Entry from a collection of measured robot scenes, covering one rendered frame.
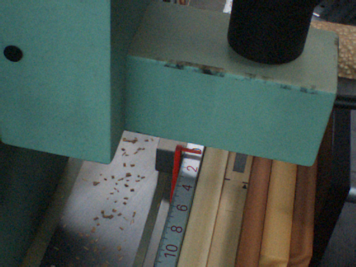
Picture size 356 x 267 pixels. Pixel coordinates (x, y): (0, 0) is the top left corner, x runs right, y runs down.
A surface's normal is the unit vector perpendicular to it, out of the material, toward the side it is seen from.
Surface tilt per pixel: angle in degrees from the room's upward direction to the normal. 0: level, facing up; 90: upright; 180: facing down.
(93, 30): 90
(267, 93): 90
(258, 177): 0
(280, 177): 0
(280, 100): 90
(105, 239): 0
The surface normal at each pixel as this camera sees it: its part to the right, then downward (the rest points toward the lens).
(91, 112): -0.20, 0.68
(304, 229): 0.07, -0.71
